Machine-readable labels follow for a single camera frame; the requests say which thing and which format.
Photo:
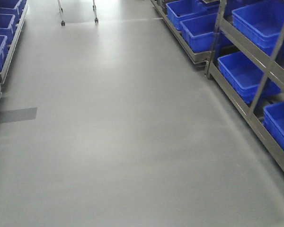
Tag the blue bin upper right shelf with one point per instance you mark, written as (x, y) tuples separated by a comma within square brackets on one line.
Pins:
[(261, 23)]

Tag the blue bin lower right shelf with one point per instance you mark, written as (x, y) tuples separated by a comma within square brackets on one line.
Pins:
[(242, 74)]

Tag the blue bin shelf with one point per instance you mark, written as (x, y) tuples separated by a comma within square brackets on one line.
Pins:
[(242, 74), (261, 23)]

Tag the blue bin far row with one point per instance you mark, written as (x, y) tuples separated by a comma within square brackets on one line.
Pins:
[(182, 10)]

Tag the blue bin far right floor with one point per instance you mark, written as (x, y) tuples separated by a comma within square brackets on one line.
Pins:
[(198, 32)]

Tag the right grey shelf rack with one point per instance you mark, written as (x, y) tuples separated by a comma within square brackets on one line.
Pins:
[(227, 40)]

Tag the blue bin near right corner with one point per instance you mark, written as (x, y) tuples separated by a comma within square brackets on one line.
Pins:
[(274, 121)]

